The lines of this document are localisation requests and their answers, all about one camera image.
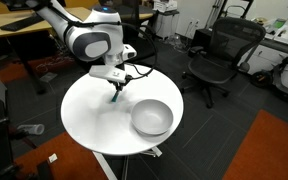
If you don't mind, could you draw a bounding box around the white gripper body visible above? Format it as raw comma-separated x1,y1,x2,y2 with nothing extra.
88,64,127,84

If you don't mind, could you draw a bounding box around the teal marker pen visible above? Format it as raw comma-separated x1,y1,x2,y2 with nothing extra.
110,89,122,104

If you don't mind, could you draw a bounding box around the grey round bowl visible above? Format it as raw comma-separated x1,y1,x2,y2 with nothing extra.
130,98,175,137

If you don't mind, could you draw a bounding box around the black padded office chair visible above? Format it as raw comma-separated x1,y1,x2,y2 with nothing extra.
98,0,159,64

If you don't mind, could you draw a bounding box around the grey power strip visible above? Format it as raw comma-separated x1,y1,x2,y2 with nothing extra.
38,72,59,84

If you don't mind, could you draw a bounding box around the light wooden desk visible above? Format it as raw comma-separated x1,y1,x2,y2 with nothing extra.
0,6,93,95
137,12,155,21

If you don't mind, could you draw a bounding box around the white drawer unit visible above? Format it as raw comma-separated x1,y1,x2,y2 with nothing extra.
155,11,180,40

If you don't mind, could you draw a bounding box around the white table base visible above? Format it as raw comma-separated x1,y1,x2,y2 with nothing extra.
92,145,163,180

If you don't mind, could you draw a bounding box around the black mesh office chair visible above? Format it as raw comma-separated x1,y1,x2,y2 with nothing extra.
181,17,267,109

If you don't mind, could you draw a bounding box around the white printer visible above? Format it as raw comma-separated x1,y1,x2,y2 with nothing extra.
153,0,179,14

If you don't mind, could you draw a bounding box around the clear plastic bottle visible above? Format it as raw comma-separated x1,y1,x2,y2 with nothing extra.
17,123,46,136

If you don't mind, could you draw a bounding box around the black speaker box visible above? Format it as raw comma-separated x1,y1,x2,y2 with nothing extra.
193,28,215,51

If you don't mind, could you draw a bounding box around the small white paper tag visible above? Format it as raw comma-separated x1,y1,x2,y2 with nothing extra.
48,153,59,164

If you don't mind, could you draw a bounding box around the black computer keyboard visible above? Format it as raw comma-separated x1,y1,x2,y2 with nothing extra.
0,14,45,33

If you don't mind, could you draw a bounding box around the black stand leg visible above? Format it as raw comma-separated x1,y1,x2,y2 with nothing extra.
35,160,55,180

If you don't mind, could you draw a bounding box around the black computer monitor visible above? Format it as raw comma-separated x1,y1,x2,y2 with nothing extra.
3,0,35,10

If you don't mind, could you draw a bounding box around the black electric scooter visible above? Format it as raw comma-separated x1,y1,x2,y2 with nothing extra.
248,49,288,104

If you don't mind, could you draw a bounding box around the white low cabinet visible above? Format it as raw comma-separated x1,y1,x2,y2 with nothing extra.
240,43,288,94

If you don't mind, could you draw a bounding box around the green box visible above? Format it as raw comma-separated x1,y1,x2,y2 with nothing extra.
272,18,287,30

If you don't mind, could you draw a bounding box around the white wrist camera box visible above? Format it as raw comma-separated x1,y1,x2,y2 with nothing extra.
122,44,138,62

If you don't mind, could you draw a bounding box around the floor cable bundle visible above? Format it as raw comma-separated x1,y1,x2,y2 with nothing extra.
33,55,76,73

